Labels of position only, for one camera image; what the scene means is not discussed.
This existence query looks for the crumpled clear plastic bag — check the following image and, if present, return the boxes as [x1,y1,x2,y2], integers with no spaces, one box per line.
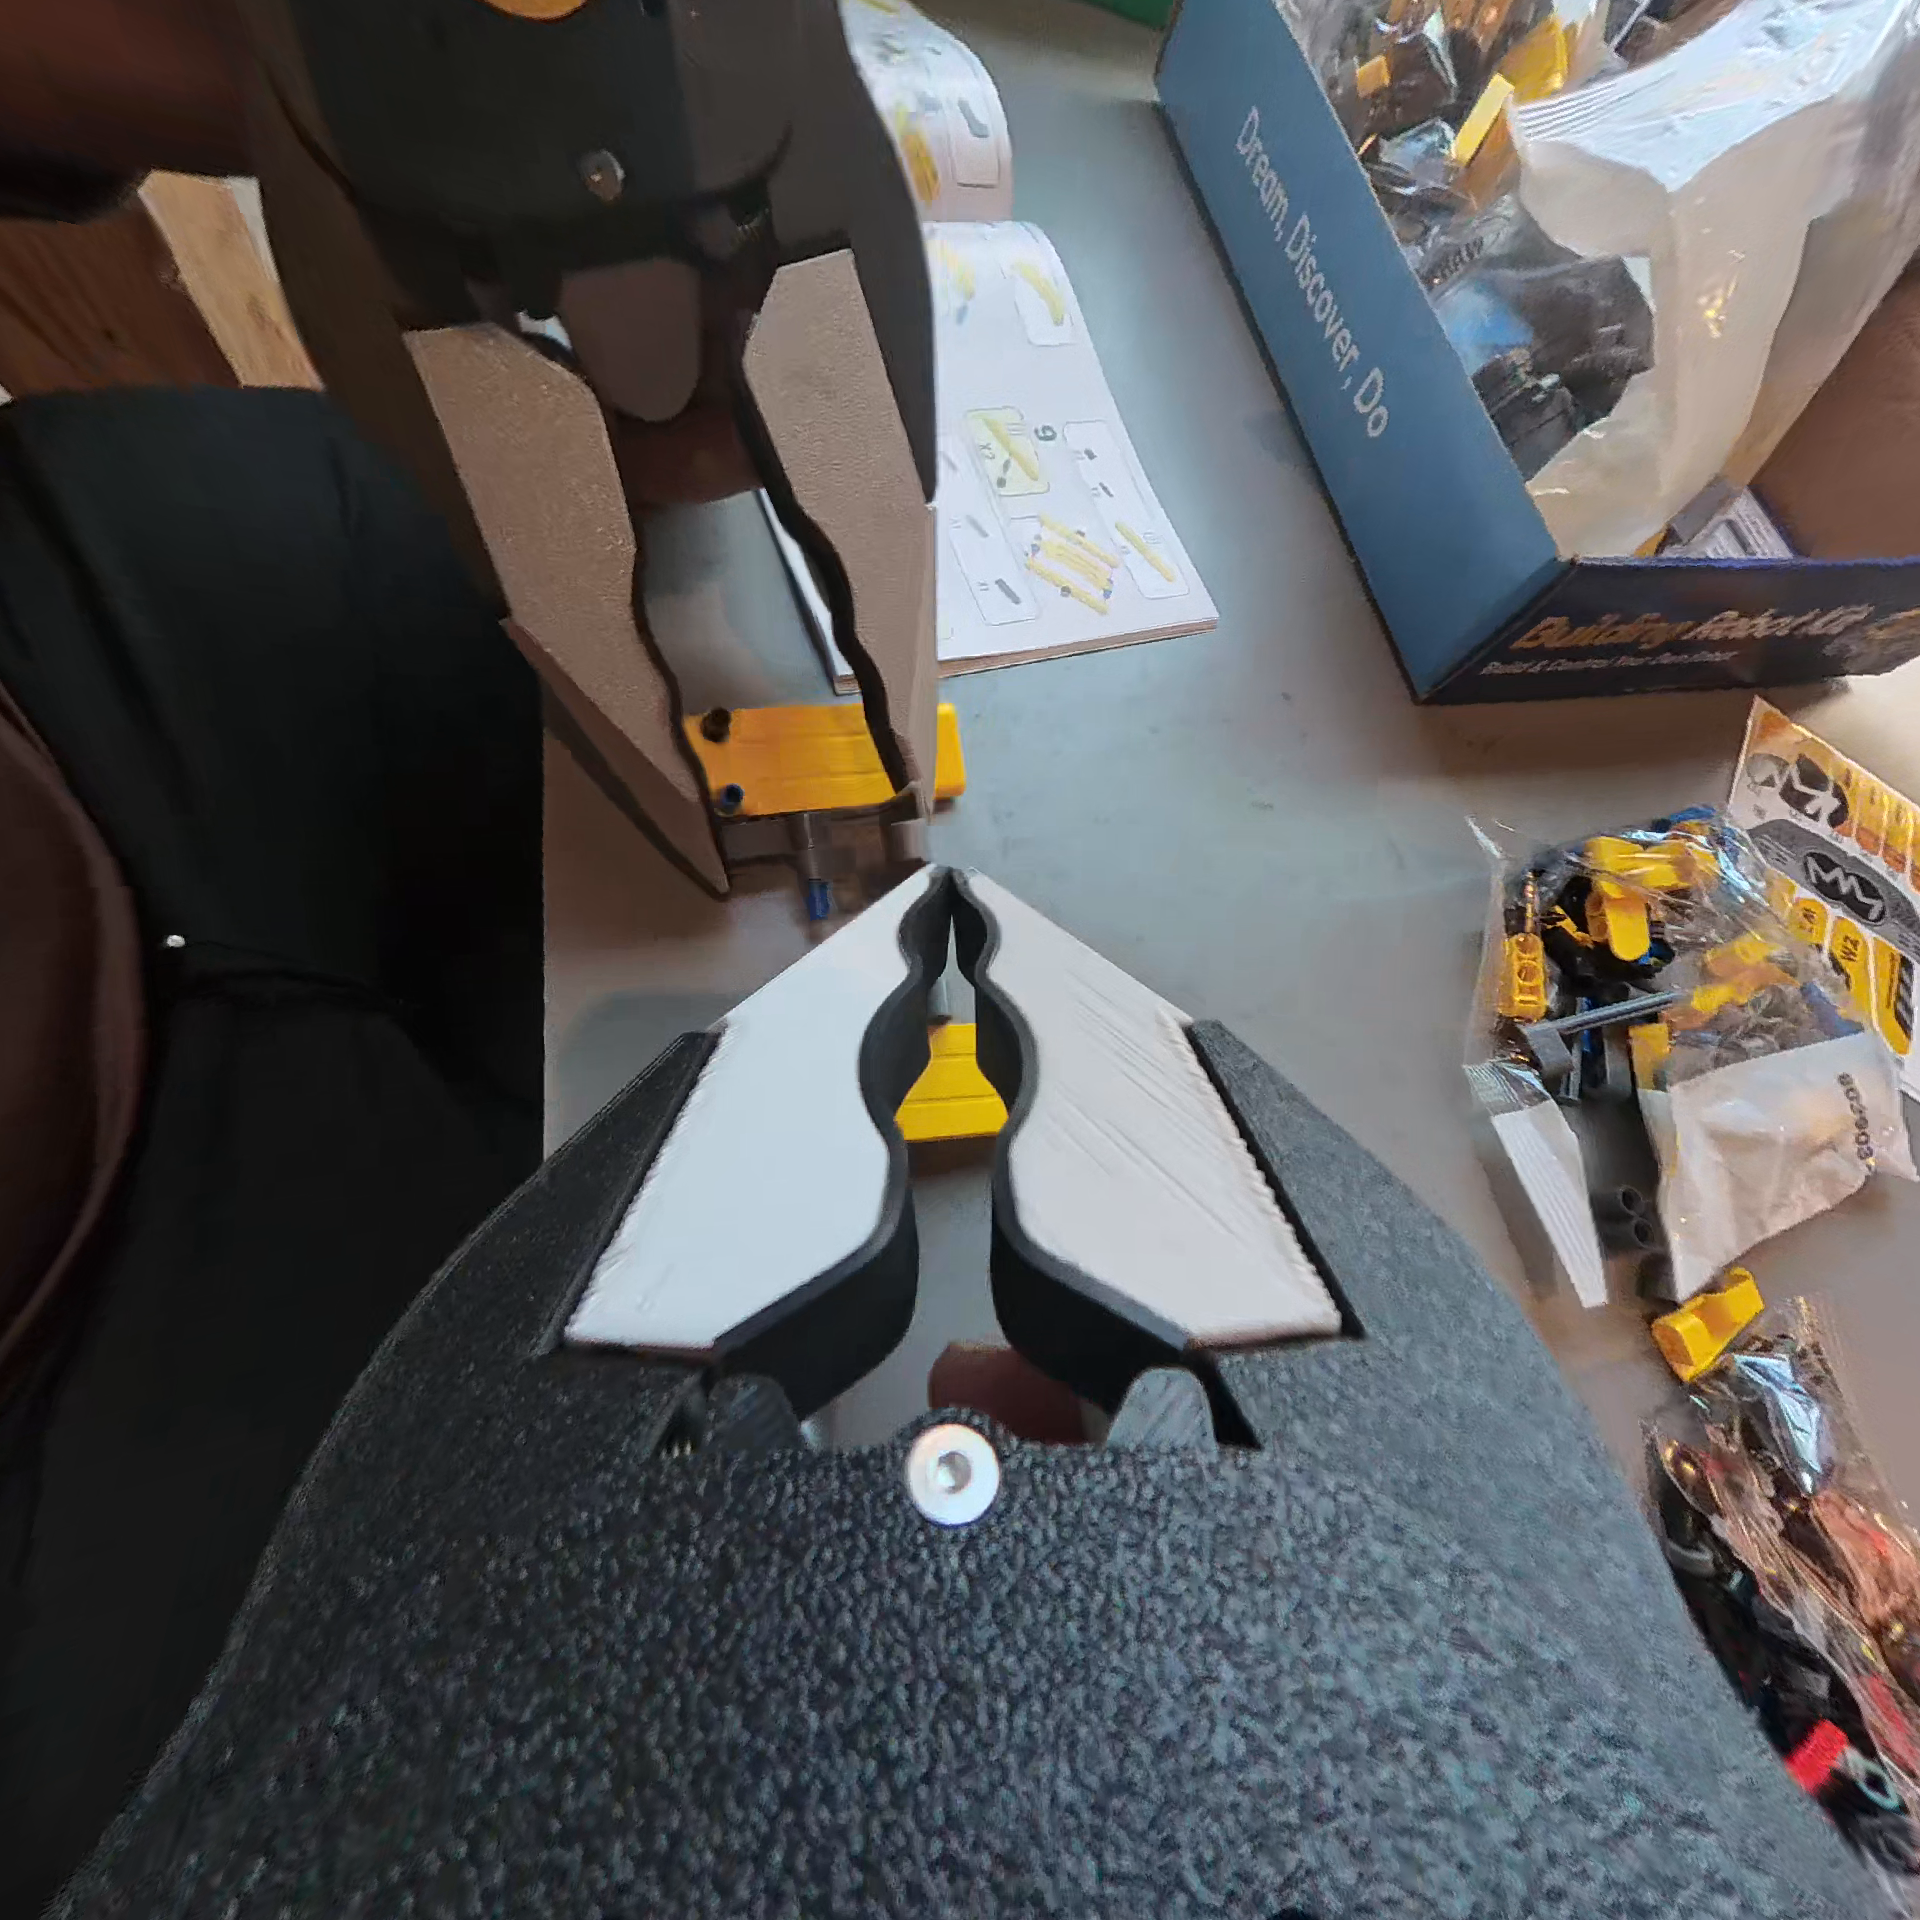
[1514,0,1920,557]

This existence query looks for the small yellow connector piece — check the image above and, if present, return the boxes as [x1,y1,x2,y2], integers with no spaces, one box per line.
[1649,1265,1765,1382]

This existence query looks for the clear bag black red parts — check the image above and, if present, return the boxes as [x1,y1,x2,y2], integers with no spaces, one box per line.
[1641,1305,1920,1846]

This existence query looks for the grey desk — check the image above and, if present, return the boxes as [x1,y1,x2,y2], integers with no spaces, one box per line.
[540,0,1920,1651]

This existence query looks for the open instruction booklet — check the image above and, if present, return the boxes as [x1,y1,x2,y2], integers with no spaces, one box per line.
[765,0,1221,694]

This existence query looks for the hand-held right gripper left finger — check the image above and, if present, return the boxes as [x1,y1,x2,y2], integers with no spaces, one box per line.
[562,864,962,1411]

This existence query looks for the blue cardboard kit box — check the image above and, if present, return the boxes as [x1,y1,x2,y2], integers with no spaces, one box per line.
[1153,0,1920,705]

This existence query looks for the person's left forearm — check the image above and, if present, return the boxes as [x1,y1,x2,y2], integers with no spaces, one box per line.
[0,0,287,226]

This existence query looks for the yellow panel with curved grey panel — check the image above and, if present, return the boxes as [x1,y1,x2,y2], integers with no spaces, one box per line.
[681,701,962,923]

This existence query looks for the large clear bag of parts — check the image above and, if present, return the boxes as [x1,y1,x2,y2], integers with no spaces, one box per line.
[1289,0,1660,481]

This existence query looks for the person's black trousers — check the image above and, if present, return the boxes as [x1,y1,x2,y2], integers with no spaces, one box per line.
[0,386,544,1920]

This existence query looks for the sticker sheet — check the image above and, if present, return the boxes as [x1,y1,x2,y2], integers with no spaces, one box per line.
[1726,697,1920,1104]

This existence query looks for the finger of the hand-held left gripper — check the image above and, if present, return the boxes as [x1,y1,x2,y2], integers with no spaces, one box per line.
[735,247,944,824]
[405,322,734,898]

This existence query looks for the person's left hand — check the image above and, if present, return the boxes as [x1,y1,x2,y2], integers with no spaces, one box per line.
[612,365,769,510]

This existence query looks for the brown cardboard box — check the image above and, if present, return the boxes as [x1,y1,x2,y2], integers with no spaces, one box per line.
[1756,286,1920,557]

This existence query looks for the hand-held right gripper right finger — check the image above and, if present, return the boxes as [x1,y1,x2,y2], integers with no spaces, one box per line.
[951,866,1343,1449]

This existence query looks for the yellow panel with grey beam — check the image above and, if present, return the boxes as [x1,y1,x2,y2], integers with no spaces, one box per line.
[896,983,1010,1150]

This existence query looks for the small clear bag yellow parts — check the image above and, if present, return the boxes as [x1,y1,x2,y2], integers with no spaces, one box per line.
[1463,808,1920,1306]

